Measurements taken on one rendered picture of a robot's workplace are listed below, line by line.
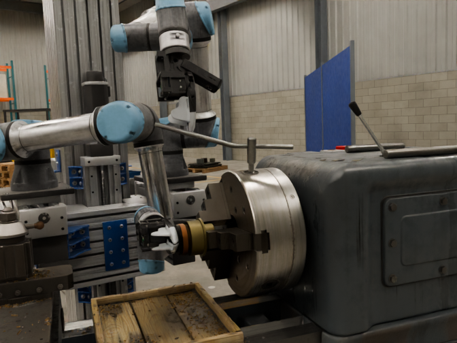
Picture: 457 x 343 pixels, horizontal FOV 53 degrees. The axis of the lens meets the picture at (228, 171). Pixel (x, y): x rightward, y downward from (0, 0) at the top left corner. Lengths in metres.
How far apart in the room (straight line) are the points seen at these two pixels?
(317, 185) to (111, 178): 0.96
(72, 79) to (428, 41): 11.14
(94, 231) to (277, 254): 0.83
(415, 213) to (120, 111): 0.80
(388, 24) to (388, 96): 1.85
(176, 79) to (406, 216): 0.63
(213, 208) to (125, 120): 0.35
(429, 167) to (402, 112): 11.44
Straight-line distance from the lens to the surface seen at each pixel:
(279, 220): 1.03
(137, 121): 1.29
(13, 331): 1.02
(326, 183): 1.03
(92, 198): 1.78
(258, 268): 1.04
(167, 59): 1.16
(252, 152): 1.09
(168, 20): 1.19
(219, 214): 1.15
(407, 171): 1.13
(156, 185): 1.44
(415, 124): 12.41
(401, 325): 1.21
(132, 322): 1.18
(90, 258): 1.70
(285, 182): 1.09
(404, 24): 12.82
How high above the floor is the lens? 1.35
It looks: 6 degrees down
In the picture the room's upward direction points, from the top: 2 degrees counter-clockwise
